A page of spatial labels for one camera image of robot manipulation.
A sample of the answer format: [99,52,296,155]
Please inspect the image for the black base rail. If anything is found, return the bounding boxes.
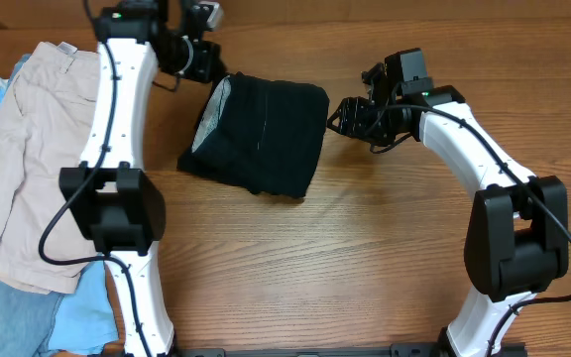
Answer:
[175,341,528,357]

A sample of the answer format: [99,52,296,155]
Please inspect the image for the light blue shirt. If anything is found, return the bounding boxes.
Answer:
[0,53,119,357]

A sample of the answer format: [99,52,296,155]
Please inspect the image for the black shorts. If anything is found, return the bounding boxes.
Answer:
[177,72,329,199]

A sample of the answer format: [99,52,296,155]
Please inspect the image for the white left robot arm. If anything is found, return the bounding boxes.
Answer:
[58,1,225,356]

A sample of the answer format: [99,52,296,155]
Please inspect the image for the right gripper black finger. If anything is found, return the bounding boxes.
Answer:
[327,122,352,138]
[327,101,349,124]

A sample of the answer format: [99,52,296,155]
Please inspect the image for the beige khaki shorts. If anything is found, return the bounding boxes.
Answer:
[0,42,99,294]

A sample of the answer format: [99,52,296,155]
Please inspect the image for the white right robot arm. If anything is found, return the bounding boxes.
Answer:
[327,49,568,356]

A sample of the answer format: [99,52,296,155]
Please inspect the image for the blue denim jeans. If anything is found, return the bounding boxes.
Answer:
[0,282,62,357]

